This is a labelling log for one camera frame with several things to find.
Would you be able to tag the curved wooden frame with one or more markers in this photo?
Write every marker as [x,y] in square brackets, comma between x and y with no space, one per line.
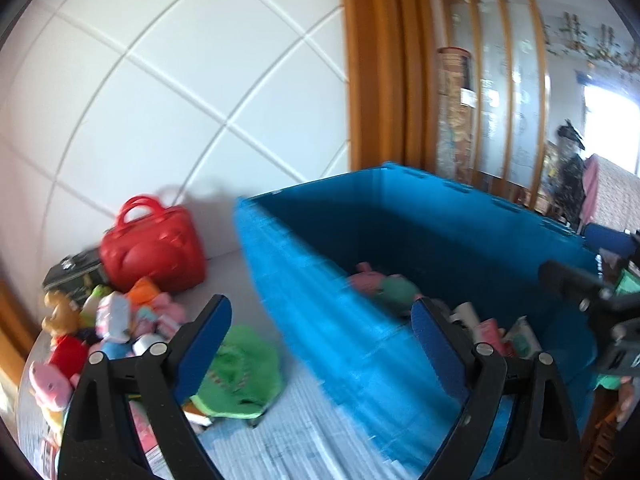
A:
[12,330]
[385,60]

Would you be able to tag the light blue striped tablecloth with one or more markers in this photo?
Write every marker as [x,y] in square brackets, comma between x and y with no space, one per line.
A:
[300,440]

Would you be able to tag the pink pig plush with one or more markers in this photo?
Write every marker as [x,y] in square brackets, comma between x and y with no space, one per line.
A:
[47,385]

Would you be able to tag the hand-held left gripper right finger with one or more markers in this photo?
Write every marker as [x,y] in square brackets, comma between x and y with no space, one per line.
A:
[435,350]

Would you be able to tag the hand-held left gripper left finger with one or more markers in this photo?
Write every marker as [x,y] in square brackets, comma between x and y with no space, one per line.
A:
[200,355]

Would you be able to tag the pile of medicine boxes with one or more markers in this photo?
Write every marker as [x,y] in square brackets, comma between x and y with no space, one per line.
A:
[500,335]

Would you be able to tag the wooden slat partition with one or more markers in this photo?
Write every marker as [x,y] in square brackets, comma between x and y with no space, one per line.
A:
[510,85]

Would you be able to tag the pink patterned cloth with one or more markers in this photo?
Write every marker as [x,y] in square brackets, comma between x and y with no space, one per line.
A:
[615,195]

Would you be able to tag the orange plush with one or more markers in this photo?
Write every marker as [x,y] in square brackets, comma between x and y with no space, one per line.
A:
[144,291]

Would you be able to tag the dark box with metal clasp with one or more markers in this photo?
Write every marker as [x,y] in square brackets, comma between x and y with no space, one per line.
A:
[70,272]

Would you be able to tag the teal pig plush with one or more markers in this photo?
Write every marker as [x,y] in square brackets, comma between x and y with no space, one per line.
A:
[390,287]

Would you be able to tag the white tissue pack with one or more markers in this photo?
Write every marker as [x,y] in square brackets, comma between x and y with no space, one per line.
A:
[112,317]

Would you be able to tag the patterned rolled mat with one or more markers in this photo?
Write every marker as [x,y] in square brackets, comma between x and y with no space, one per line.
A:
[452,110]

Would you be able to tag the blue plush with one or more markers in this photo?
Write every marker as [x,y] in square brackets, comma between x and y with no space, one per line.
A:
[114,349]

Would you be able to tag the small pink plush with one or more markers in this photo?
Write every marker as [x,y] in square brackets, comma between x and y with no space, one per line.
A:
[167,310]

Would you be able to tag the white spray bottle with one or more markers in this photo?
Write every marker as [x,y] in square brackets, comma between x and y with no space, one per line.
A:
[462,315]

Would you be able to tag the white green frog plush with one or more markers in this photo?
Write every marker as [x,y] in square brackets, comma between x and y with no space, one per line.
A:
[95,300]

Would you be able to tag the pink tissue pack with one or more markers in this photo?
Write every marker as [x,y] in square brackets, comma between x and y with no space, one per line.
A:
[141,430]

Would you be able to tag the blue plastic crate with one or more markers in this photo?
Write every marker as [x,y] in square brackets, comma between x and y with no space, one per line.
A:
[310,280]

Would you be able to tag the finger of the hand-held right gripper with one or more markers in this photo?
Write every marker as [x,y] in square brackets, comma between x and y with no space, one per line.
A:
[570,275]
[605,240]

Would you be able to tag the red bear-face suitcase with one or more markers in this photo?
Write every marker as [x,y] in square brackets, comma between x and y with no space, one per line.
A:
[150,250]

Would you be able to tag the green frog plush hat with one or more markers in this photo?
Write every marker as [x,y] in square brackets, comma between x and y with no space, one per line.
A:
[240,370]

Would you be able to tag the brown bear plush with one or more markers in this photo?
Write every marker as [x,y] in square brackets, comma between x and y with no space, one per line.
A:
[60,312]

